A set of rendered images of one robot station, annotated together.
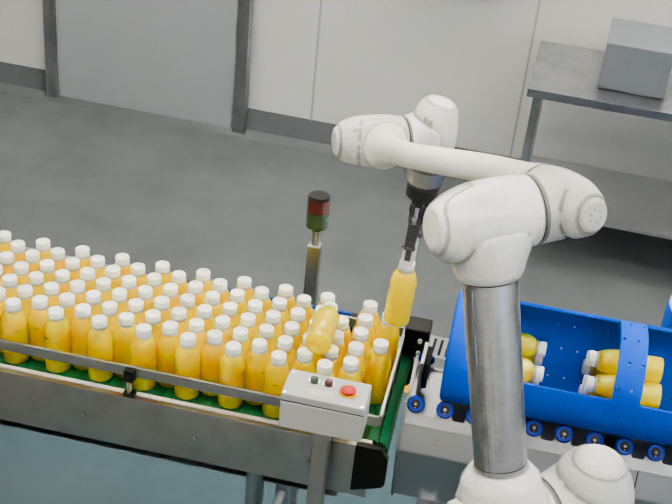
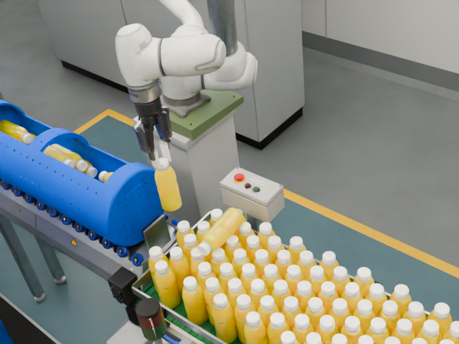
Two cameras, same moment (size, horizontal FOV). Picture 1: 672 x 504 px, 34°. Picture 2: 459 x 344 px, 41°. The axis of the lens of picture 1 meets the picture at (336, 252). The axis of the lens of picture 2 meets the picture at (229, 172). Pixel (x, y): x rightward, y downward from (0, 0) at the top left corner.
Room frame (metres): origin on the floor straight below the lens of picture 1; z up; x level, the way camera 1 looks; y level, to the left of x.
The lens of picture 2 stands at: (3.41, 0.85, 2.49)
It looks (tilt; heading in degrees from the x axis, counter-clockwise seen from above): 40 degrees down; 215
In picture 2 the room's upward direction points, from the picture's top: 9 degrees counter-clockwise
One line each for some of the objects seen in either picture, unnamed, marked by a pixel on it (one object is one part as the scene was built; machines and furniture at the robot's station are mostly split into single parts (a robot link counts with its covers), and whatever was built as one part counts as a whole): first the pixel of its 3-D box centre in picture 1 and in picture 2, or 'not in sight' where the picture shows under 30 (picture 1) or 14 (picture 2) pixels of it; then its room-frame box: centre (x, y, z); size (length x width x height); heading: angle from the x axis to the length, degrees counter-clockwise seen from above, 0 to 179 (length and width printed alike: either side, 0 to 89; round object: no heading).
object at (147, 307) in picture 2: (317, 220); (153, 325); (2.73, 0.06, 1.18); 0.06 x 0.06 x 0.16
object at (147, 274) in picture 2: (393, 374); (173, 249); (2.33, -0.18, 0.96); 0.40 x 0.01 x 0.03; 171
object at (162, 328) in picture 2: (317, 218); (153, 325); (2.73, 0.06, 1.18); 0.06 x 0.06 x 0.05
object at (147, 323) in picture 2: (318, 204); (149, 314); (2.73, 0.06, 1.23); 0.06 x 0.06 x 0.04
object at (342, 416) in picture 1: (325, 404); (252, 194); (2.06, -0.01, 1.05); 0.20 x 0.10 x 0.10; 81
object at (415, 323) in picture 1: (416, 339); (126, 286); (2.52, -0.25, 0.95); 0.10 x 0.07 x 0.10; 171
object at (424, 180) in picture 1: (425, 171); (144, 88); (2.28, -0.19, 1.58); 0.09 x 0.09 x 0.06
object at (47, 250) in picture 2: not in sight; (42, 240); (2.09, -1.29, 0.31); 0.06 x 0.06 x 0.63; 81
